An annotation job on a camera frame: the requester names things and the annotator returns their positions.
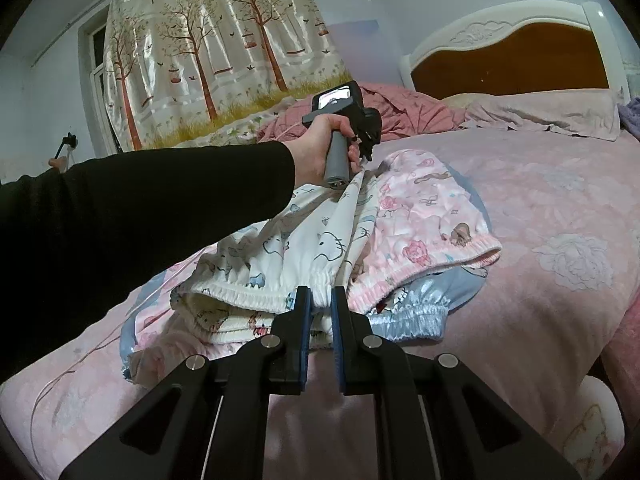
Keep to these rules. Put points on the pink checked quilt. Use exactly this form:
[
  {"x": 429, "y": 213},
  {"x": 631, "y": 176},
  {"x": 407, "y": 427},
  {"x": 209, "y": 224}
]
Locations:
[{"x": 410, "y": 110}]

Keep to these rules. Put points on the person's left hand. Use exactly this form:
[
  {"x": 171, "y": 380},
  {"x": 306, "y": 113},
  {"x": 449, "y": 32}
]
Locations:
[{"x": 312, "y": 150}]

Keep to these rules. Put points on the pink pillow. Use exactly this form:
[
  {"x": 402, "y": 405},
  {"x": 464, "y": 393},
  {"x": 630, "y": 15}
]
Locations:
[{"x": 550, "y": 112}]

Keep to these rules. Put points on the tree print curtain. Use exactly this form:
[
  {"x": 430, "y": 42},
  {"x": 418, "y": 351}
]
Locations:
[{"x": 210, "y": 60}]

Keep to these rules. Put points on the white and brown headboard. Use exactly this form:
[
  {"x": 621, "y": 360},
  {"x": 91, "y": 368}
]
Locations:
[{"x": 500, "y": 55}]

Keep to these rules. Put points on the purple cloth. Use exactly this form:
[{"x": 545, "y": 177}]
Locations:
[{"x": 631, "y": 120}]

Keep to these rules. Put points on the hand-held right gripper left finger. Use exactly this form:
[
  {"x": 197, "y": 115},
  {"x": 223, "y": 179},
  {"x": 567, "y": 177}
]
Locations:
[{"x": 305, "y": 310}]

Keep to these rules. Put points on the person's left forearm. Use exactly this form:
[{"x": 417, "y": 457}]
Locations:
[{"x": 125, "y": 230}]

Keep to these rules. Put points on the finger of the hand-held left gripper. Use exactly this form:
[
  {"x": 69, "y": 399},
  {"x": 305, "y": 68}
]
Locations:
[{"x": 367, "y": 152}]

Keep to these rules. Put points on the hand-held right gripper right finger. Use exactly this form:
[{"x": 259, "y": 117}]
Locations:
[{"x": 336, "y": 310}]

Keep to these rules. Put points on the blue satin pants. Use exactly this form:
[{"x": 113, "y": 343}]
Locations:
[{"x": 420, "y": 315}]

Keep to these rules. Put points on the white cat print pants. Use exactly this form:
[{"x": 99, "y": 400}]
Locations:
[{"x": 310, "y": 240}]

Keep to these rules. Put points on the white framed window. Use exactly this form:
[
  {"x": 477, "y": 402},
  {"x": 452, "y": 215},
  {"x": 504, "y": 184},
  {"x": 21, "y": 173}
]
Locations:
[{"x": 97, "y": 90}]

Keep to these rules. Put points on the beige pillow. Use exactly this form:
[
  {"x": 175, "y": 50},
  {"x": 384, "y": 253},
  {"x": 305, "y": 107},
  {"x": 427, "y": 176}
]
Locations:
[{"x": 462, "y": 100}]

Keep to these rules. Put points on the pink wall lamp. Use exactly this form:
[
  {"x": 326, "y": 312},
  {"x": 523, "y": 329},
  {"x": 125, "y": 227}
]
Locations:
[{"x": 70, "y": 140}]

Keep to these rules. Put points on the pink cartoon print pants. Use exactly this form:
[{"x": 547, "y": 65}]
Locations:
[{"x": 425, "y": 220}]

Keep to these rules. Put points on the white plush toy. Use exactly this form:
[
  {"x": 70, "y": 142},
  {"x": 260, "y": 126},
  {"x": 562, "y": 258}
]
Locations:
[{"x": 595, "y": 410}]

